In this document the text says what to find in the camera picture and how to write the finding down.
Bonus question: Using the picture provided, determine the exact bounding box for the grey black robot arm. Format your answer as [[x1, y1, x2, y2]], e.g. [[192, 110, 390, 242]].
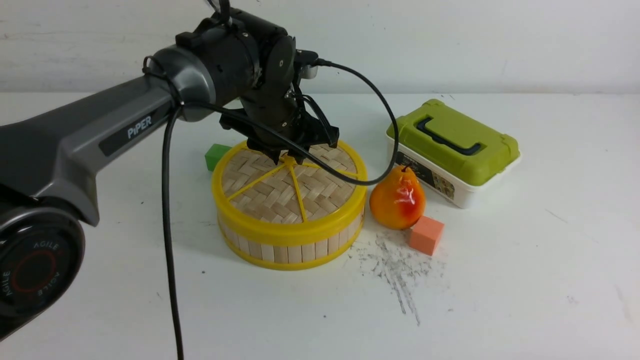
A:
[[0, 0, 339, 339]]

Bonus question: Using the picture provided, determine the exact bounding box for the black cable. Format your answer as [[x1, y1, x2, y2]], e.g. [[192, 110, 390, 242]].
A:
[[161, 57, 400, 360]]

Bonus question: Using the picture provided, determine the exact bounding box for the salmon pink cube block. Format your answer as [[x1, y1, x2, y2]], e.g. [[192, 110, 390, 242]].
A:
[[407, 216, 445, 256]]

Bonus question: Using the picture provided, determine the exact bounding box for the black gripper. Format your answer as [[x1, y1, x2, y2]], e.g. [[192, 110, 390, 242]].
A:
[[231, 35, 339, 166]]

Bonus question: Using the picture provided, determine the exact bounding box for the yellow bamboo steamer basket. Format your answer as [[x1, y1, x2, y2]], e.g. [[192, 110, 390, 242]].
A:
[[217, 203, 366, 271]]

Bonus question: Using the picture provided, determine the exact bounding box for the green lidded white storage box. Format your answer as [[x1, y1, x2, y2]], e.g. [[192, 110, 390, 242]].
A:
[[385, 98, 521, 208]]

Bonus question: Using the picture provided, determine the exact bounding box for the orange yellow toy pear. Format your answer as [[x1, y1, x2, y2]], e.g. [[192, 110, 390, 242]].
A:
[[369, 165, 426, 230]]

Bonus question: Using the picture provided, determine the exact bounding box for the green cube block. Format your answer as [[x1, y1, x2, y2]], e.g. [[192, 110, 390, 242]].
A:
[[205, 143, 232, 173]]

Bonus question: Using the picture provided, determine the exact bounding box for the yellow woven bamboo steamer lid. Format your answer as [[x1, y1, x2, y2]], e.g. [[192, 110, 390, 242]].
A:
[[211, 142, 367, 248]]

